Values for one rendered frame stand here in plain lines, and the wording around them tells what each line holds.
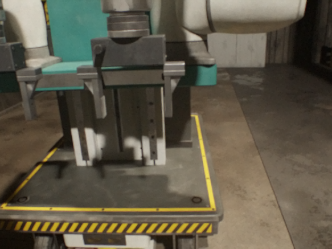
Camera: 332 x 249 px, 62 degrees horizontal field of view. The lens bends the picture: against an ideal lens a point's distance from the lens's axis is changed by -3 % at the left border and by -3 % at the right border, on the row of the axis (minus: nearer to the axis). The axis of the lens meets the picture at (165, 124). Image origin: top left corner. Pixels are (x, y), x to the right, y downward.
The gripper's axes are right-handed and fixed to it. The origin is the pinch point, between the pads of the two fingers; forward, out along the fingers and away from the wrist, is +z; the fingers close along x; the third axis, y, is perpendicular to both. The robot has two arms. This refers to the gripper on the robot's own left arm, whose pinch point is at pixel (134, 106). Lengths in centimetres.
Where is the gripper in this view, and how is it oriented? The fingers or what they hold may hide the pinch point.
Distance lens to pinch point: 56.2
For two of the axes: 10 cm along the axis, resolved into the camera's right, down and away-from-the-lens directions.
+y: -0.4, 3.5, -9.4
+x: 10.0, -0.2, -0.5
